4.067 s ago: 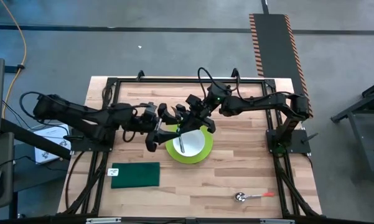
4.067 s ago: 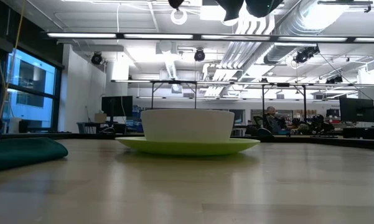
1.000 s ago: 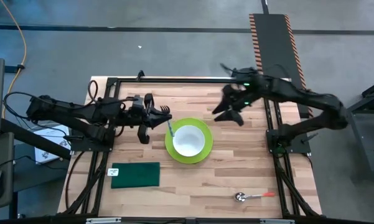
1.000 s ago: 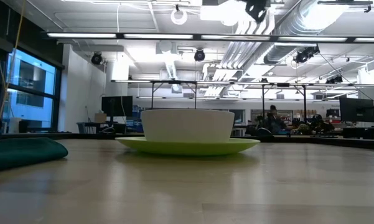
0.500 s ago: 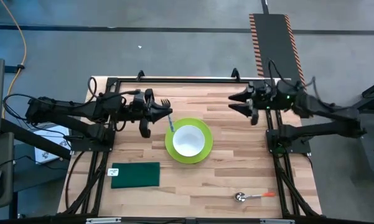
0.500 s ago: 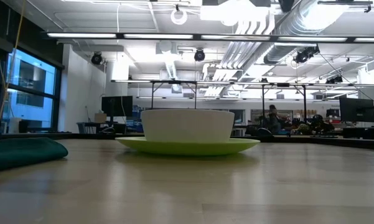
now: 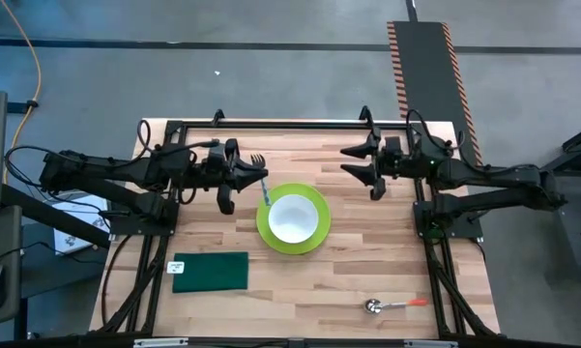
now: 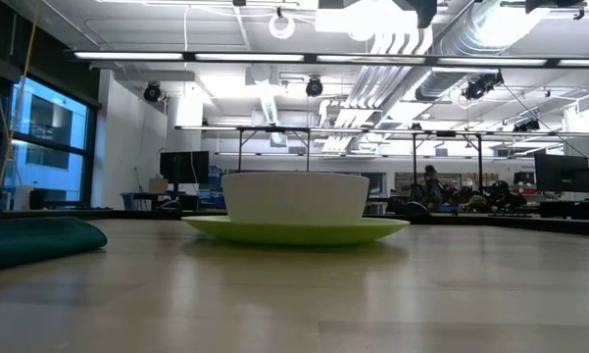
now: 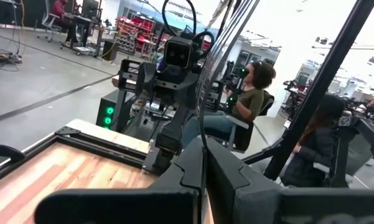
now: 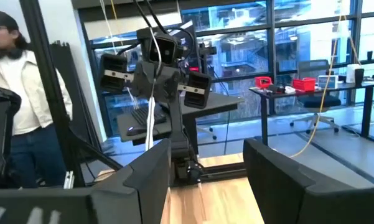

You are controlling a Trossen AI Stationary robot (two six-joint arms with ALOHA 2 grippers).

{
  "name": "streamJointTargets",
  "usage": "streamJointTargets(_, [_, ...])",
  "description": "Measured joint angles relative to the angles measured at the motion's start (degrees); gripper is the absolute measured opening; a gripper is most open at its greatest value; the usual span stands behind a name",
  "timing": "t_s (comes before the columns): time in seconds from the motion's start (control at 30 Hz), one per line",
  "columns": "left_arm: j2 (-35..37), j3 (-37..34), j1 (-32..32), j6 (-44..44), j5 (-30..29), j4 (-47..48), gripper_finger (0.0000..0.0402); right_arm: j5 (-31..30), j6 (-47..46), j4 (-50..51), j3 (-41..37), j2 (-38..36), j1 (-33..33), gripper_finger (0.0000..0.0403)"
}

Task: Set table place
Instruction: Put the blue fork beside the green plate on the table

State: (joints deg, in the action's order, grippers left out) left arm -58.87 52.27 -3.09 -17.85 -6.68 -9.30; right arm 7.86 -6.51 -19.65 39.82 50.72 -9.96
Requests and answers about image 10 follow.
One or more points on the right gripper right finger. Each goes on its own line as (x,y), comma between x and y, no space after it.
(283,199)

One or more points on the person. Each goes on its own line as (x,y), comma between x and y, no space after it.
(31,81)

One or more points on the black-framed window wall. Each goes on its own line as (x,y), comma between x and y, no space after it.
(242,53)

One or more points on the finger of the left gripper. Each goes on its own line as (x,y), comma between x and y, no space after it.
(144,81)
(169,85)

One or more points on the small red box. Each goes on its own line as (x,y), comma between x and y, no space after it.
(264,82)

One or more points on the long black desk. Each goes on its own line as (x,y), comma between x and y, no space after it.
(339,86)

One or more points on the grey office chair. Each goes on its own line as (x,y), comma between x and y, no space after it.
(320,101)

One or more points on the black frame post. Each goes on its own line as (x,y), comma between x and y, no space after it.
(54,93)

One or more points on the black table frame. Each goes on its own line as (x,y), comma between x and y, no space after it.
(224,175)

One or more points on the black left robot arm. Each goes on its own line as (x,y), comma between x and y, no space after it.
(179,133)

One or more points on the red bin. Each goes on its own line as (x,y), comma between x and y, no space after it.
(304,84)

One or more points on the white paper roll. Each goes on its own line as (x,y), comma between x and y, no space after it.
(351,73)

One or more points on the black equipment mount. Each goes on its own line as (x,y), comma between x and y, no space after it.
(1,130)

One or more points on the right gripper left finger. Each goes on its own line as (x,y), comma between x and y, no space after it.
(137,199)

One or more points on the black computer mouse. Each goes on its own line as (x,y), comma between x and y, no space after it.
(136,130)

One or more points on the black cup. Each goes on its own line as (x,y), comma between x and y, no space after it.
(359,76)

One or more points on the white box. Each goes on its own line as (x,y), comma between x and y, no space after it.
(327,81)

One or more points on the grey desk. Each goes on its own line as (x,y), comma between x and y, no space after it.
(211,104)

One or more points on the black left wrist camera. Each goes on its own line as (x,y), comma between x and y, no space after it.
(165,46)

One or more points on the black keyboard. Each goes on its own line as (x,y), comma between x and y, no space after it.
(143,115)

